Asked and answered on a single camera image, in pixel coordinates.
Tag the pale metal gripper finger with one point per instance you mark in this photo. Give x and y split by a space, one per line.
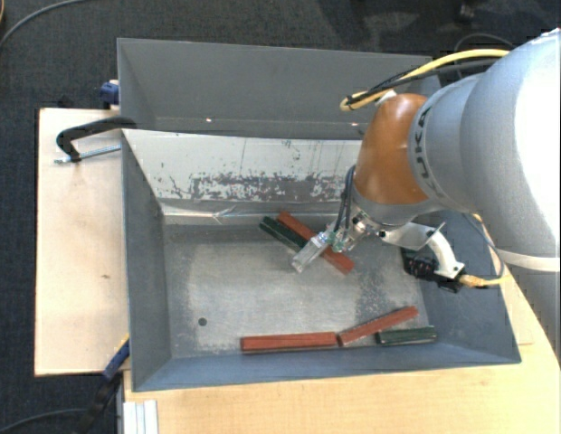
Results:
313 257
307 250

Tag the red-brown flat block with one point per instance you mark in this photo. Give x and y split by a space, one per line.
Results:
289 342
339 261
377 325

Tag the dark green flat block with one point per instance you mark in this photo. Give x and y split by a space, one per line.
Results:
406 335
280 233

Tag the grey metal bin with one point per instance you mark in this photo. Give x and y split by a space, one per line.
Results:
262 283

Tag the pale wood flat board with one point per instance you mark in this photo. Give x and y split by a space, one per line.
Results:
79 242

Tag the black cylinder on white bracket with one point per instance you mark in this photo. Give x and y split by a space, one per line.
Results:
443 253

